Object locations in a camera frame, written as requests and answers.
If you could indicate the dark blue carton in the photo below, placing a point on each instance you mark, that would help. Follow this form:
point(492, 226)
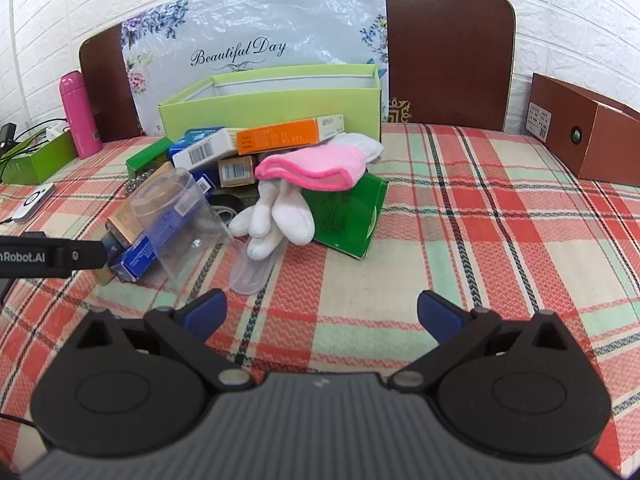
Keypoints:
point(137, 257)

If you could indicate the white flat device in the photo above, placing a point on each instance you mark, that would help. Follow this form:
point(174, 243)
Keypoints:
point(32, 204)

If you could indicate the steel wool scourer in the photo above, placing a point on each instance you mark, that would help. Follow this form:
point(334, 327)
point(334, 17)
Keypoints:
point(137, 181)

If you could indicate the gold carton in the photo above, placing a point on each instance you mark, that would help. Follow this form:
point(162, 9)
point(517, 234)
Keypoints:
point(122, 225)

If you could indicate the black tape roll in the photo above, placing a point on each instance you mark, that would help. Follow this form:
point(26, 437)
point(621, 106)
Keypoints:
point(220, 202)

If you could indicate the blue plastic box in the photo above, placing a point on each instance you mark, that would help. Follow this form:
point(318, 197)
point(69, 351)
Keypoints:
point(200, 150)

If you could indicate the floral plastic-wrapped board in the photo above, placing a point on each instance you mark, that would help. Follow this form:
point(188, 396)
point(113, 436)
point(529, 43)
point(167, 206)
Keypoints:
point(260, 20)

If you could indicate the small brown barcode box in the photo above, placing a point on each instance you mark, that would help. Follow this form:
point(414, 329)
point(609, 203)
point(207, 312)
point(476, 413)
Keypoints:
point(237, 170)

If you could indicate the pink knit hat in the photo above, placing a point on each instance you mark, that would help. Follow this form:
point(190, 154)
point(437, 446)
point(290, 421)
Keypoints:
point(310, 165)

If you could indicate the pink thermos bottle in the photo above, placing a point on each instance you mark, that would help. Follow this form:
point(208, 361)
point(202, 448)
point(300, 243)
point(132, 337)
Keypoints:
point(80, 120)

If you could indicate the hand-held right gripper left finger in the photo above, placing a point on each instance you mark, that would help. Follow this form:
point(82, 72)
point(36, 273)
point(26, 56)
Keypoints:
point(205, 310)

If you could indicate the white charger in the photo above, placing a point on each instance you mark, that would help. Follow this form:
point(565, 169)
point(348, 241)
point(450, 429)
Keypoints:
point(56, 131)

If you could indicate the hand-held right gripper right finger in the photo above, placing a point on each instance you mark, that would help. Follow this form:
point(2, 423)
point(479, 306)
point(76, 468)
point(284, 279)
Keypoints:
point(440, 315)

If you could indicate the flat green box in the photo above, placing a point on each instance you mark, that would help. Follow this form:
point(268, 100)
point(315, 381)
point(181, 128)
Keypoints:
point(345, 220)

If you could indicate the clear plastic cup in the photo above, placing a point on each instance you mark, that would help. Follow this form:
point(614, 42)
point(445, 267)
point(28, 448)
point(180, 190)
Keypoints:
point(200, 230)

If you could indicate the black power adapter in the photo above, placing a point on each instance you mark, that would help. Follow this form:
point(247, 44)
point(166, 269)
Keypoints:
point(6, 134)

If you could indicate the brown shoe box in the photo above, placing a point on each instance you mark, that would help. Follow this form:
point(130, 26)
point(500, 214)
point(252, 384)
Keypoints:
point(590, 145)

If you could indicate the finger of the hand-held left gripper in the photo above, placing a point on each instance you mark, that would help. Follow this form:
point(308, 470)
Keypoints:
point(90, 255)

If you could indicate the brown wooden headboard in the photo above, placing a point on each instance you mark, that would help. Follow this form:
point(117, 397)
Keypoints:
point(450, 60)

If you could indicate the white sock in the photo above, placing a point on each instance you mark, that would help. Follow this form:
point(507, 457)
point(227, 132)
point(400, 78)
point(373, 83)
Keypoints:
point(365, 147)

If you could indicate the green carton with chargers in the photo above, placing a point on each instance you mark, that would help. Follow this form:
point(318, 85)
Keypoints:
point(45, 160)

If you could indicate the plaid bed sheet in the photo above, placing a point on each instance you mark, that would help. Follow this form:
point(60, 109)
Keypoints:
point(500, 260)

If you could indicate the orange and white carton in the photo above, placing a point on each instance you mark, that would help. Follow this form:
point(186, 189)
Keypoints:
point(280, 135)

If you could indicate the large light green cardboard box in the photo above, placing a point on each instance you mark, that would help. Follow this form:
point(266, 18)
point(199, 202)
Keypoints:
point(270, 105)

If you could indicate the small green carton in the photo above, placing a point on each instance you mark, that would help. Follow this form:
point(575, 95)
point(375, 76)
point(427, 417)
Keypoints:
point(150, 157)

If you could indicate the white cotton glove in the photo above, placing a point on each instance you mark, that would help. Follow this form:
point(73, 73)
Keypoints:
point(296, 216)
point(252, 222)

